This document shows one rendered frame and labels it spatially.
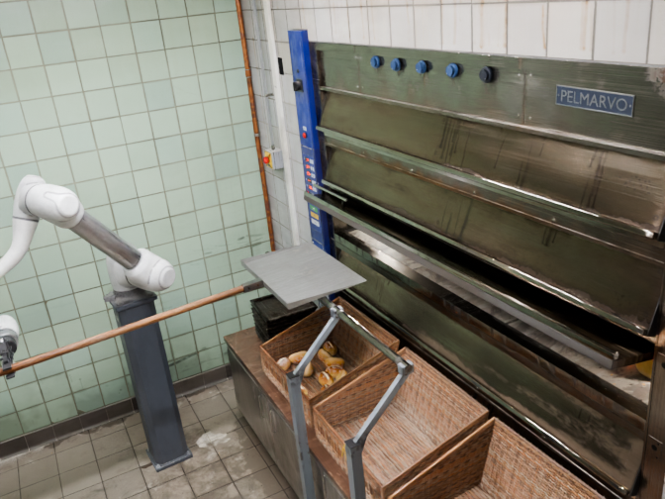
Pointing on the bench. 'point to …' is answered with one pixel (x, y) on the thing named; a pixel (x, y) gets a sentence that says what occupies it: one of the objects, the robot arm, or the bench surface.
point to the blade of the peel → (301, 273)
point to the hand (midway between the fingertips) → (8, 368)
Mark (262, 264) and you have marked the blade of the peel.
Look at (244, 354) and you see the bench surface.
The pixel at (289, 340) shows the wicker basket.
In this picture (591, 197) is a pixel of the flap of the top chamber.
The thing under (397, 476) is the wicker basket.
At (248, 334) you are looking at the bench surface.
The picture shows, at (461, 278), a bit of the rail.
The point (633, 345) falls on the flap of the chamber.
